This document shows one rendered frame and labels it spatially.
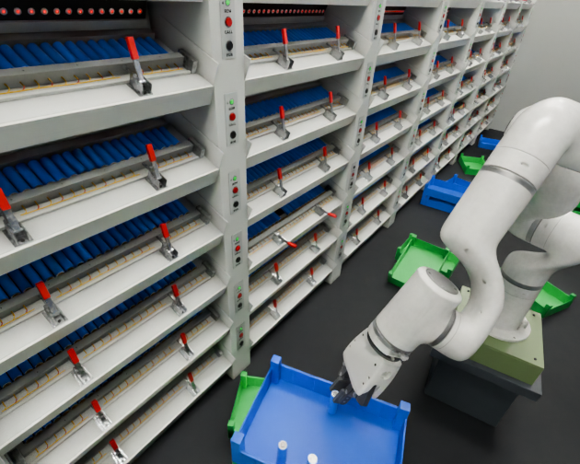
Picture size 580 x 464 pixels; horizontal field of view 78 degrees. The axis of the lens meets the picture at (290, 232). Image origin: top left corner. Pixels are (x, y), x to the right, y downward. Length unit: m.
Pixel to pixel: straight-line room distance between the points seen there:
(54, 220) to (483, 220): 0.72
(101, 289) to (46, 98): 0.39
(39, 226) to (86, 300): 0.20
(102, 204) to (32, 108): 0.20
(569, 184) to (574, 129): 0.27
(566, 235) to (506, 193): 0.52
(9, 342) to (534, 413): 1.62
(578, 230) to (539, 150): 0.52
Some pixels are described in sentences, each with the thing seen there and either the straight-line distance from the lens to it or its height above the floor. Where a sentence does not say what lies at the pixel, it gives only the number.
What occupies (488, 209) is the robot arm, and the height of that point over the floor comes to 0.97.
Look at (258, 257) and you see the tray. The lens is 1.21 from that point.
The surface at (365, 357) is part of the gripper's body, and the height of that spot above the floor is 0.68.
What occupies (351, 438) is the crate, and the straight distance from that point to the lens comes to 0.85.
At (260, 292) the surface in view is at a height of 0.30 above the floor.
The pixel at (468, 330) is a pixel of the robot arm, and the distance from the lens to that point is 0.67.
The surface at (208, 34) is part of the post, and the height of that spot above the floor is 1.15.
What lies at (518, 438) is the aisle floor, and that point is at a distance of 1.62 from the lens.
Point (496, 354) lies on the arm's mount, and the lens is 1.31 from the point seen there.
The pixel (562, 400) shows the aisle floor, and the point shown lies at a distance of 1.82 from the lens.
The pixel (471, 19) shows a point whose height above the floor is 1.15.
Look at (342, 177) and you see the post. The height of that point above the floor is 0.59.
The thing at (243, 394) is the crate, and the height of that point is 0.00.
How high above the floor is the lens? 1.23
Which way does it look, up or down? 34 degrees down
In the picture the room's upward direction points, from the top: 3 degrees clockwise
